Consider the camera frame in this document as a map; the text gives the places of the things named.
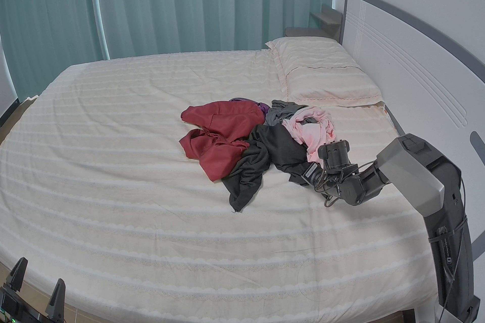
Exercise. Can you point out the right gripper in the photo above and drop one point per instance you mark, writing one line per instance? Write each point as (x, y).
(315, 179)

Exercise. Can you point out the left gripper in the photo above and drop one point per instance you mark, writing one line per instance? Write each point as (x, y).
(19, 306)

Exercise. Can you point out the black T-shirt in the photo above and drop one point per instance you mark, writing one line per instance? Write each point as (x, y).
(265, 141)

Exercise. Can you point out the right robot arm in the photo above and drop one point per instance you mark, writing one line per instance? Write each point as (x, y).
(413, 166)

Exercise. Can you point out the bed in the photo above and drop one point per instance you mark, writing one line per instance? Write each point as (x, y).
(151, 105)

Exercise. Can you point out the pink garment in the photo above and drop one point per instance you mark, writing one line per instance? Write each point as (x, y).
(310, 132)

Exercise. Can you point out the grey garment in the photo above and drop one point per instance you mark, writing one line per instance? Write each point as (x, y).
(280, 116)

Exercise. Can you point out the cream pillow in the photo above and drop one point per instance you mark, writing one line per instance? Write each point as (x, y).
(322, 75)

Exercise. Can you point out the dark red garment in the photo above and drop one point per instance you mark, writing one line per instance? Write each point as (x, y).
(219, 117)

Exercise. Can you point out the grey bedside table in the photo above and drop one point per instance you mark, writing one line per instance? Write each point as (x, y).
(322, 24)

